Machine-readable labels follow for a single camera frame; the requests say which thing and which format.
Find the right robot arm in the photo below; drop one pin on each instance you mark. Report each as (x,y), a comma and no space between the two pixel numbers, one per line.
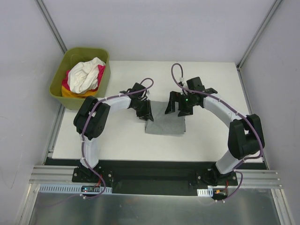
(245,131)

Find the white t shirt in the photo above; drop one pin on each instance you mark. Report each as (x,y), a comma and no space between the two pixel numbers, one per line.
(85,68)

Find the yellow t shirt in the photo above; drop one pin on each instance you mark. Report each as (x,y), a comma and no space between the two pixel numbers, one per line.
(66,93)

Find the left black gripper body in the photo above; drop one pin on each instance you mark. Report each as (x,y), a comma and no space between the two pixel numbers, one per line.
(145,110)

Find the right slotted cable duct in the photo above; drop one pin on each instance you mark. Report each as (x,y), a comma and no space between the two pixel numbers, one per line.
(205,192)

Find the pink t shirt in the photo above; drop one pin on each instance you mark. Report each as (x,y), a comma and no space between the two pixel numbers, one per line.
(65,82)

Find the right aluminium frame post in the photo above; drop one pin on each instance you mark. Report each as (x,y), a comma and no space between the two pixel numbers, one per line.
(262,27)

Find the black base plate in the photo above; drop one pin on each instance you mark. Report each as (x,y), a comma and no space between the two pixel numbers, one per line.
(153,177)

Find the grey t shirt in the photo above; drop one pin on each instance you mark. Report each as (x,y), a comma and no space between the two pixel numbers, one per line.
(165,124)

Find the left aluminium frame post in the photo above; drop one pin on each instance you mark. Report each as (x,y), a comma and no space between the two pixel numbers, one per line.
(51,24)

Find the left slotted cable duct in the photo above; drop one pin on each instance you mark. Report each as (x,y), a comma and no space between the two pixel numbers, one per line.
(73,189)

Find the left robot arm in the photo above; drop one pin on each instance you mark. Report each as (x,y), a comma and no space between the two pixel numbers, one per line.
(91,119)

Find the aluminium frame post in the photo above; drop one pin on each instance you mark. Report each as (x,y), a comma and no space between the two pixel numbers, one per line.
(262,27)
(51,24)

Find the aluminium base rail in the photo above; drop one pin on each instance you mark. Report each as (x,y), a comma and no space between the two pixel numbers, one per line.
(51,174)

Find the slotted cable duct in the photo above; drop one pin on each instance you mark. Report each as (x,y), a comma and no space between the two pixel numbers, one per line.
(73,189)
(205,192)

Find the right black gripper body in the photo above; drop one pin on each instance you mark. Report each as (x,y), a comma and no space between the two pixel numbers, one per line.
(178,103)

